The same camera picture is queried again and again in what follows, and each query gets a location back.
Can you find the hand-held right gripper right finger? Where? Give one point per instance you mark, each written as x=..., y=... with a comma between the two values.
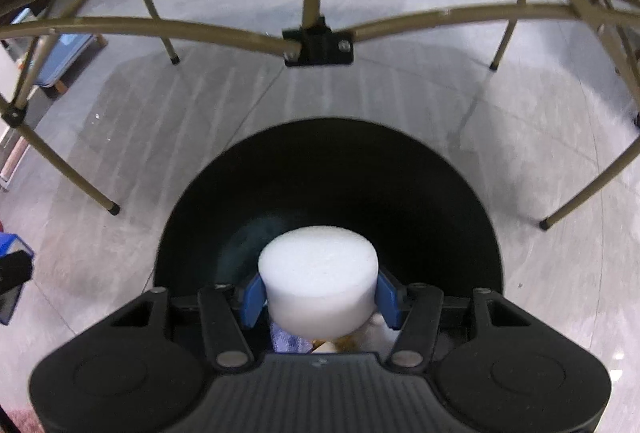
x=387, y=300

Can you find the black round trash bin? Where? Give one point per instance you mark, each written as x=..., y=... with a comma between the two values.
x=330, y=163

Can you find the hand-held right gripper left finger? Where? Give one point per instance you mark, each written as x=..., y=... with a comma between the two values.
x=255, y=300

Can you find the white foam block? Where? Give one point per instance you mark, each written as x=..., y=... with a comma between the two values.
x=320, y=273

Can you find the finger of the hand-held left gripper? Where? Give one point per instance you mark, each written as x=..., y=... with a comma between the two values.
x=15, y=268

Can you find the pink fuzzy rug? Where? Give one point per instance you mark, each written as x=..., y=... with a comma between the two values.
x=12, y=420

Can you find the white framed scratch board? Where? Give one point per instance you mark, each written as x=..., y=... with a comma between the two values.
x=12, y=163

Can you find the purple striped cloth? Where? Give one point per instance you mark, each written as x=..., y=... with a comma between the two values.
x=287, y=340

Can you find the white and yellow plush toy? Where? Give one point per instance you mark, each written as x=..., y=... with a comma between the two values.
x=375, y=335

